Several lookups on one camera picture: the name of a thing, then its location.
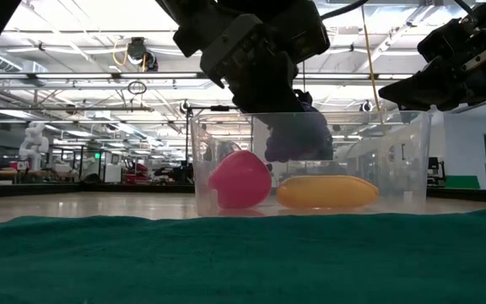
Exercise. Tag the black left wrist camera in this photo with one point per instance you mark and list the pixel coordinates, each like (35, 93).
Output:
(310, 29)

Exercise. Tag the black aluminium table frame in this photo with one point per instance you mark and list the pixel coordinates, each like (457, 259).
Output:
(57, 191)

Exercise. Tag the green board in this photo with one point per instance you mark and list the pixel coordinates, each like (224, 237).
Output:
(462, 182)

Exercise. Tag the dark green cloth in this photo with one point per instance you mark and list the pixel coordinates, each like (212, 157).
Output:
(243, 262)

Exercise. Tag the purple toy grapes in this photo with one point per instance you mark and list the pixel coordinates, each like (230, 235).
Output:
(298, 139)

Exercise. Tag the yellow toy banana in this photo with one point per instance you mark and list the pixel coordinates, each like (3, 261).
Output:
(327, 193)

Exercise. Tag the black computer monitor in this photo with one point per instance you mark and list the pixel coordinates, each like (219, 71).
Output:
(436, 171)

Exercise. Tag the clear plastic tupperware container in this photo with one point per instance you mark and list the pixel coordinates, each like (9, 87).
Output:
(399, 160)

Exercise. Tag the red toy apple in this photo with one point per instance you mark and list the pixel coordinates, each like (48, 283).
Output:
(241, 181)

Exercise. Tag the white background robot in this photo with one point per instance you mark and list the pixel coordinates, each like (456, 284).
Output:
(33, 145)

